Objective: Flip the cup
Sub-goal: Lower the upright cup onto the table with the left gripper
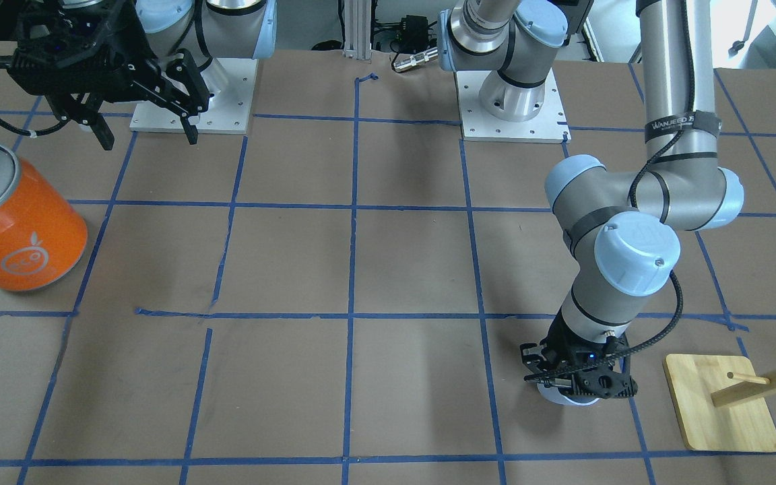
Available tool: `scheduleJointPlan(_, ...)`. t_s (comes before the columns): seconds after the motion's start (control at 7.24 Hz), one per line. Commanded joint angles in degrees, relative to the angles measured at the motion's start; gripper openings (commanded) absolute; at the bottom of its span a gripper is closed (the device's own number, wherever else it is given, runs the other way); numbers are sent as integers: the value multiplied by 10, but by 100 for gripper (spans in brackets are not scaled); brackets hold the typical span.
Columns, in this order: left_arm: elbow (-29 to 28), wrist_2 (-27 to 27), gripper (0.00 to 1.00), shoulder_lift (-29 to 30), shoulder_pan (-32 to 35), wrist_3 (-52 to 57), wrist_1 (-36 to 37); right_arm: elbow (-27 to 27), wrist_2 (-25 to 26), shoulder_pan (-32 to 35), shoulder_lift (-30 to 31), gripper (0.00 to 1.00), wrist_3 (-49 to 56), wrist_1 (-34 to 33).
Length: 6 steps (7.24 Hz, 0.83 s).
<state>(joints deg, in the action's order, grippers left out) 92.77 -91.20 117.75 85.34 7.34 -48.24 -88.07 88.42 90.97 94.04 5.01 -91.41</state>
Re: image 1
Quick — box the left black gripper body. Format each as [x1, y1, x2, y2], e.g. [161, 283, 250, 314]
[521, 317, 638, 399]

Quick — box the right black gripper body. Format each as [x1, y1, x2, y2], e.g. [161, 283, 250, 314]
[8, 1, 209, 115]

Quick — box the white cup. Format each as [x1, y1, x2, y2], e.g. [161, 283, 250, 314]
[538, 387, 600, 406]

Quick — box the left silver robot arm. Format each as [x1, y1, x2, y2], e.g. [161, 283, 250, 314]
[437, 1, 744, 406]

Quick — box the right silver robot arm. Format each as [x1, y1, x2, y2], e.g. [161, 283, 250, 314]
[7, 1, 277, 150]

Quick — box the wooden cup tree stand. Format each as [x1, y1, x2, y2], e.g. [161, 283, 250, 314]
[660, 353, 776, 454]

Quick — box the orange can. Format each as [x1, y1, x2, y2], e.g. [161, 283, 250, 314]
[0, 144, 88, 292]

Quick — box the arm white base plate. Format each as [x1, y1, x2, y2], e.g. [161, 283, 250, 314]
[455, 70, 572, 143]
[129, 58, 259, 135]

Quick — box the aluminium frame post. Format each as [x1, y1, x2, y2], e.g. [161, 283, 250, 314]
[339, 0, 374, 63]

